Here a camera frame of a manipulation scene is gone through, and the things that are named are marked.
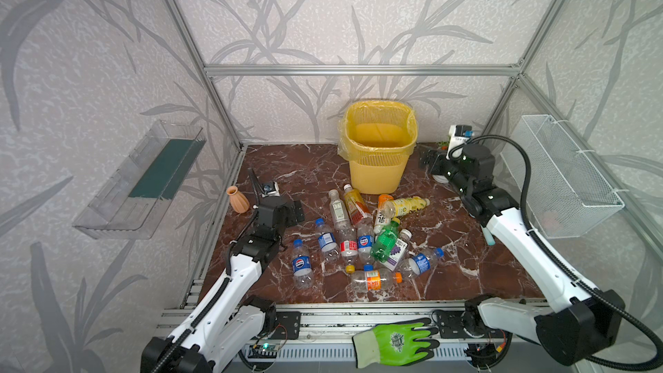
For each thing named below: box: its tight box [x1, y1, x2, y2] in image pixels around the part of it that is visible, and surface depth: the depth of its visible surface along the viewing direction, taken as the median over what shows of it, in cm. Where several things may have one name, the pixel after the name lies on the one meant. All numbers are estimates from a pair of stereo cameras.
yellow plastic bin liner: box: [336, 100, 419, 161], surface depth 96 cm
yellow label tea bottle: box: [380, 195, 431, 219], surface depth 92 cm
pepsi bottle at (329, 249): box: [315, 217, 341, 264], surface depth 88 cm
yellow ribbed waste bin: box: [337, 100, 418, 195], surface depth 98 cm
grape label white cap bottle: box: [379, 228, 413, 272], surface depth 86 cm
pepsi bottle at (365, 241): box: [356, 215, 375, 272], surface depth 87 cm
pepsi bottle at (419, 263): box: [397, 247, 445, 280], surface depth 84 cm
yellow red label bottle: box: [343, 183, 373, 226], surface depth 93 cm
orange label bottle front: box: [350, 268, 404, 292], surface depth 81 cm
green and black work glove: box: [351, 317, 441, 369], surface depth 71 cm
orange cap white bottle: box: [372, 194, 394, 234], surface depth 93 cm
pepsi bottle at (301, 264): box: [291, 239, 315, 291], surface depth 82 cm
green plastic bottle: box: [370, 216, 402, 264], surface depth 86 cm
